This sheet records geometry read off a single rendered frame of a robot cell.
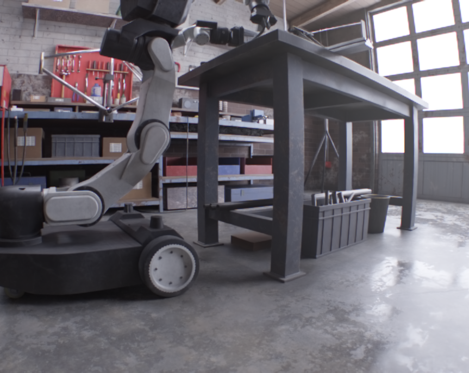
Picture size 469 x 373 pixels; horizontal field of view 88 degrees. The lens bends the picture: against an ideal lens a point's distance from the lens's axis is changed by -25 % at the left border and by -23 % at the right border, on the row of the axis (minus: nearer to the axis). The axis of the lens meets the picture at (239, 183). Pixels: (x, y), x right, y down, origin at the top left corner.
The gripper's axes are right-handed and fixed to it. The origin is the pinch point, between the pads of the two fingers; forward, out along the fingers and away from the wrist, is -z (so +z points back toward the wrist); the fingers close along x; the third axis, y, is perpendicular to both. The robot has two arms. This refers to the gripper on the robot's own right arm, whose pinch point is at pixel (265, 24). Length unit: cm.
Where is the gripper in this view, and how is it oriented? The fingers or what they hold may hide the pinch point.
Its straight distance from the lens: 139.8
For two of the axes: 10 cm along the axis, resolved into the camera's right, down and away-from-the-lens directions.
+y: 2.9, -4.4, -8.5
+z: -1.6, -9.0, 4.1
